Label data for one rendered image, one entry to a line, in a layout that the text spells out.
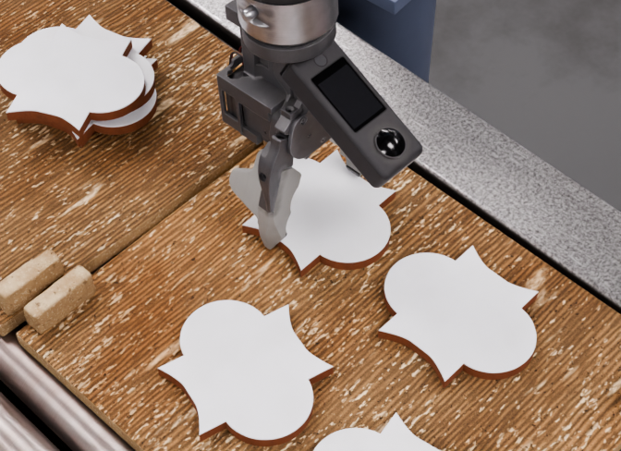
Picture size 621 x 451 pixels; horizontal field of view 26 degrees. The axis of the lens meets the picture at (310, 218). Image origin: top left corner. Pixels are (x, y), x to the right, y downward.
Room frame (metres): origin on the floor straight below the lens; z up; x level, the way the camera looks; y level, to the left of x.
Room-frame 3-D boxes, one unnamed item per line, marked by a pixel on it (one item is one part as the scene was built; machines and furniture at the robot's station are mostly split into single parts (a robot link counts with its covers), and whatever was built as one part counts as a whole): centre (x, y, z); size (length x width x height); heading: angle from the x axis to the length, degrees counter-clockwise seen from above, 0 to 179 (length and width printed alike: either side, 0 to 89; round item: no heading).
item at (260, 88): (0.75, 0.02, 1.08); 0.09 x 0.08 x 0.12; 46
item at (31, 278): (0.64, 0.23, 0.95); 0.06 x 0.02 x 0.03; 135
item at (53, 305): (0.62, 0.20, 0.95); 0.06 x 0.02 x 0.03; 136
